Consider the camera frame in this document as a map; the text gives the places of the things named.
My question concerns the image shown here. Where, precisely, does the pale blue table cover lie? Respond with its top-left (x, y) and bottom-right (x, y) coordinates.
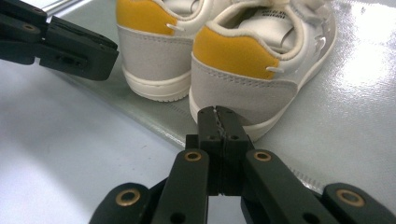
top-left (0, 59), bottom-right (325, 224)

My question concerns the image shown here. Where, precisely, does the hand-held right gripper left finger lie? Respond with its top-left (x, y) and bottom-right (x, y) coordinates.
top-left (185, 105), bottom-right (225, 197)

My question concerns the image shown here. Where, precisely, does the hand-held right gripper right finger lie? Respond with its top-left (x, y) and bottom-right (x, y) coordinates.
top-left (214, 105), bottom-right (255, 197)

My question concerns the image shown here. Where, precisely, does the white sneaker yellow heel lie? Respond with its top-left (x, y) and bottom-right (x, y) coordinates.
top-left (115, 0), bottom-right (234, 103)
top-left (189, 0), bottom-right (339, 143)

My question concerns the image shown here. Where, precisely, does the metal two-shelf shoe rack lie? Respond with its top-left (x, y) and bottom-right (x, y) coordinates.
top-left (40, 0), bottom-right (396, 216)

